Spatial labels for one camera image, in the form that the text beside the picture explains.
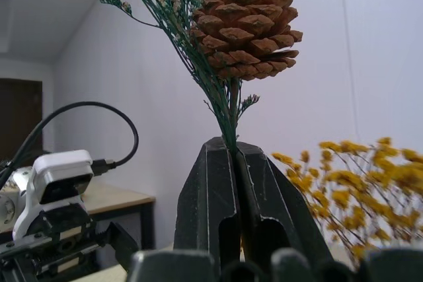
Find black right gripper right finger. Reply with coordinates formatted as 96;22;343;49
235;141;334;268

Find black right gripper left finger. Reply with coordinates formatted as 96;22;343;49
173;136;241;265

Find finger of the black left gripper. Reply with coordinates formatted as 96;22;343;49
98;221;140;273

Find pine cone green sprig bouquet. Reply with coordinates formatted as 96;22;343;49
96;0;304;158

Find yellow dried flower bouquet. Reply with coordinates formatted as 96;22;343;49
271;136;423;270

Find dark brown door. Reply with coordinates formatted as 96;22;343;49
0;77;44;161

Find wooden desk with dark frame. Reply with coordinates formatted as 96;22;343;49
77;182;157;250

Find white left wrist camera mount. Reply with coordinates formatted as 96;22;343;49
12;149;95;242

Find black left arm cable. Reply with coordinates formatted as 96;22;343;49
0;101;139;191

